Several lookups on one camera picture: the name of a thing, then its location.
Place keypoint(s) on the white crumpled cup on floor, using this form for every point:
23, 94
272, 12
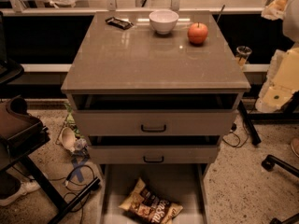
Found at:
69, 141

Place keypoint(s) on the brown chip bag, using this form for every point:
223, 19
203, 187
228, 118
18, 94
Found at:
147, 205

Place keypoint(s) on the top drawer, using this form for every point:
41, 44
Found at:
154, 114

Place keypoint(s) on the bottom drawer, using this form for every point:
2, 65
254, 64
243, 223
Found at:
178, 183

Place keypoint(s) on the brown tray on side table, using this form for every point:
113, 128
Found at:
16, 124

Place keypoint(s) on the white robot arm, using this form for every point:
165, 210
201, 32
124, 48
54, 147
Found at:
282, 79

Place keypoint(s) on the plastic cup with drink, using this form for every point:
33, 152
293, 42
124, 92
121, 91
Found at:
242, 54

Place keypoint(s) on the grey drawer cabinet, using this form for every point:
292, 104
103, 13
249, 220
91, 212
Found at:
138, 61

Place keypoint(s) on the drawer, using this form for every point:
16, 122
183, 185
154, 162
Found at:
154, 114
178, 183
154, 149

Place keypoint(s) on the black table leg bar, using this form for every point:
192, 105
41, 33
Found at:
255, 138

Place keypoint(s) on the red apple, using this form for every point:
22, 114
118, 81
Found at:
197, 33

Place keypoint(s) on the black side table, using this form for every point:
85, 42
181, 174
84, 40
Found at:
10, 184

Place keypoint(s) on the white sneaker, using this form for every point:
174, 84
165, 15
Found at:
25, 188

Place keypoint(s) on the middle drawer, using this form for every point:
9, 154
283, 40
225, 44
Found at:
154, 149

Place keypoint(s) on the white ceramic bowl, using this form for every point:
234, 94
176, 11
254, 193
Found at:
163, 21

